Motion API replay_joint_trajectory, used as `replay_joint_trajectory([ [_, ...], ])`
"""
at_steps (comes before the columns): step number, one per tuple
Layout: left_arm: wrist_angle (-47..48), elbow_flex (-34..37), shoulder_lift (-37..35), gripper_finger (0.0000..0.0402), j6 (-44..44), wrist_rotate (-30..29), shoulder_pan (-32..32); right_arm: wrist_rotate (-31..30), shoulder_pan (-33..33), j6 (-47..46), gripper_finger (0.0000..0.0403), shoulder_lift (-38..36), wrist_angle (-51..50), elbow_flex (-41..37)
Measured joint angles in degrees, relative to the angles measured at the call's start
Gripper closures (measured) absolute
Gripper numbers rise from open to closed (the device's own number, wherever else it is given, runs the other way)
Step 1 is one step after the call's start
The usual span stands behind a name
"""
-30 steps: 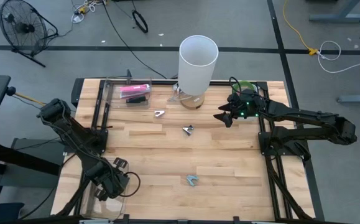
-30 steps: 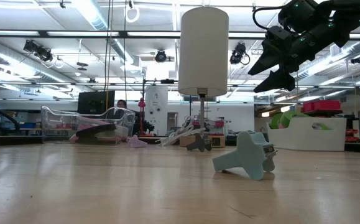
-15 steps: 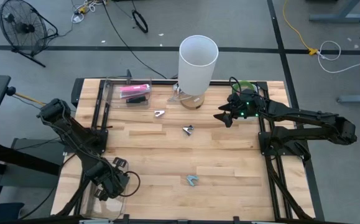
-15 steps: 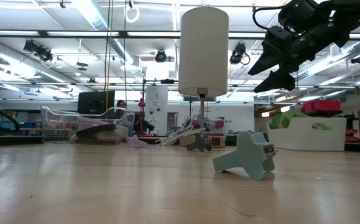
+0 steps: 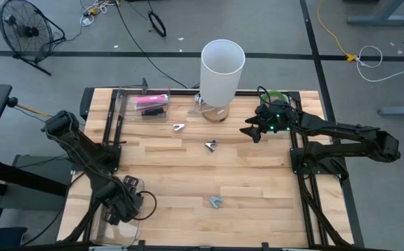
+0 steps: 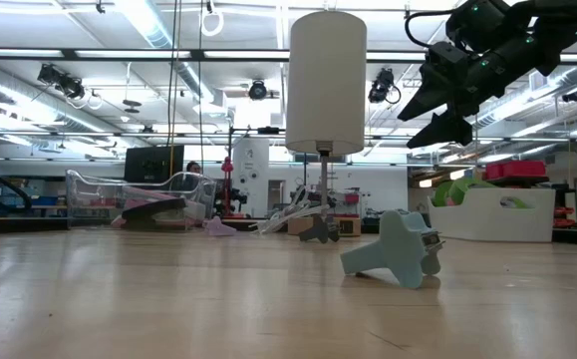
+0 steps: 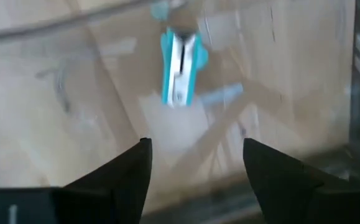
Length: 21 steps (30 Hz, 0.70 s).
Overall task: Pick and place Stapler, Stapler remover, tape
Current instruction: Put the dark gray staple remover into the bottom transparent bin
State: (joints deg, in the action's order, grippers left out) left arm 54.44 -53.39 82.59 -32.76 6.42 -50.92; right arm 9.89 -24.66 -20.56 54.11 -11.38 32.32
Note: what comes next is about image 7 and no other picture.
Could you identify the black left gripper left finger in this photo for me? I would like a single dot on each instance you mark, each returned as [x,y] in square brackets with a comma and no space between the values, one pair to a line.
[111,193]

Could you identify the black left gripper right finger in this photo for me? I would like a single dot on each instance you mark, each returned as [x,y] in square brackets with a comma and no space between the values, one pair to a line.
[285,186]

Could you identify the clear plastic bin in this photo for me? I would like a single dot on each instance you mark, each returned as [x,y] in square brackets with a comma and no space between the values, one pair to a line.
[74,109]

